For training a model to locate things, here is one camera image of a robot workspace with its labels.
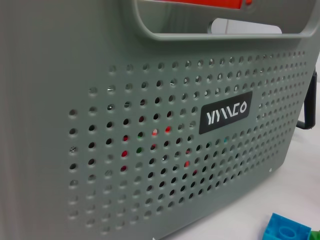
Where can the green building block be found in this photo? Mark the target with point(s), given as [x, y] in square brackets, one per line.
[316, 236]
[139, 150]

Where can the blue square building block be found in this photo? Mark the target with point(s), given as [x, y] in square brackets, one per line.
[282, 227]

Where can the small red building block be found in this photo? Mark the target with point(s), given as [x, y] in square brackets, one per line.
[124, 153]

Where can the grey perforated storage bin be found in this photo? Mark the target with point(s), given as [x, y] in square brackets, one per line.
[50, 75]

